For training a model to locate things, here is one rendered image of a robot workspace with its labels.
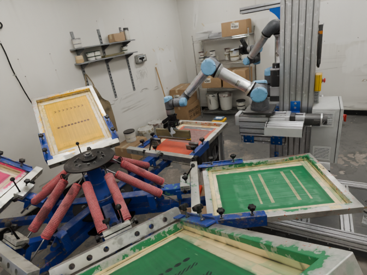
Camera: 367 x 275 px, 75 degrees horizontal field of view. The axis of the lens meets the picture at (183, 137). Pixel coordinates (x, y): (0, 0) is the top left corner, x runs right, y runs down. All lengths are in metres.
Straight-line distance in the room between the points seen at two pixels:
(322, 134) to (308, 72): 0.51
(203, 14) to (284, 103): 4.05
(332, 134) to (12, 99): 3.35
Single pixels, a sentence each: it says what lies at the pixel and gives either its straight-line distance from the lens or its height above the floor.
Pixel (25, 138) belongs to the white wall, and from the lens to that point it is 3.56.
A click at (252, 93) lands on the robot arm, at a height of 1.45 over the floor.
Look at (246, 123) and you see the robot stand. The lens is 2.07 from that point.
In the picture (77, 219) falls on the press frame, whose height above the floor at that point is 1.02.
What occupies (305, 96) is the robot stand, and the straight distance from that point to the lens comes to 2.13.
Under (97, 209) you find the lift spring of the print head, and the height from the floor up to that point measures 1.17.
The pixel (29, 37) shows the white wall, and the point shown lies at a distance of 3.66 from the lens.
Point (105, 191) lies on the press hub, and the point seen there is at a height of 1.09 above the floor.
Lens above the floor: 1.91
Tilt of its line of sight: 23 degrees down
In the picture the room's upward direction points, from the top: 9 degrees counter-clockwise
